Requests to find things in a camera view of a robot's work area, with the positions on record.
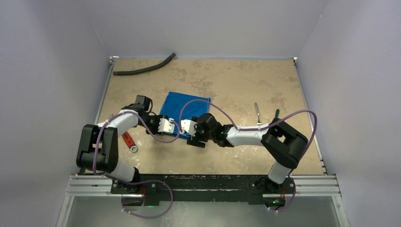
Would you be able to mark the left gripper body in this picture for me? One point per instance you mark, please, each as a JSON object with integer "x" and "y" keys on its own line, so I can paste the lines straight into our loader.
{"x": 153, "y": 123}

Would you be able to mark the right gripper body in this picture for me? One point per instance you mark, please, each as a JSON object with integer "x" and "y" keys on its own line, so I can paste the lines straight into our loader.
{"x": 194, "y": 137}

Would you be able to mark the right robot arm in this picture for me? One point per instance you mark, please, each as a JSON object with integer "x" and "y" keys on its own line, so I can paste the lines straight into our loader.
{"x": 284, "y": 143}

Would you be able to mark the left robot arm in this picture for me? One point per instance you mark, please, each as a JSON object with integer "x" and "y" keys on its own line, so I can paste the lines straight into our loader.
{"x": 98, "y": 149}

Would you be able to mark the silver fork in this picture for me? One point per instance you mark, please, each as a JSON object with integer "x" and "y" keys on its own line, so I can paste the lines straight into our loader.
{"x": 259, "y": 122}

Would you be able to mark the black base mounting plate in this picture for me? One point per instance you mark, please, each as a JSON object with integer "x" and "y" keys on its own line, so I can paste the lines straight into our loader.
{"x": 252, "y": 189}

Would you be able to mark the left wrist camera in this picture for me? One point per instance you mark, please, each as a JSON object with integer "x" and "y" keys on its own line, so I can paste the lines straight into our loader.
{"x": 166, "y": 125}

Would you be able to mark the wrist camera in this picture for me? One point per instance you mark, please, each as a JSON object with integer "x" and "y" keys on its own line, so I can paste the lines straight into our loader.
{"x": 188, "y": 127}
{"x": 166, "y": 125}

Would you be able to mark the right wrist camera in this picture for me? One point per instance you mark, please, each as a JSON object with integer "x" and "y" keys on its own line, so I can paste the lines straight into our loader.
{"x": 188, "y": 127}

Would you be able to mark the red handled wrench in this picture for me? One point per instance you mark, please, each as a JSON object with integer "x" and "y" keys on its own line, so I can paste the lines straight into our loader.
{"x": 130, "y": 142}

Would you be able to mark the aluminium frame rail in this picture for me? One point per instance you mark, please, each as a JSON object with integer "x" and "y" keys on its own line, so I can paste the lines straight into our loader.
{"x": 300, "y": 185}

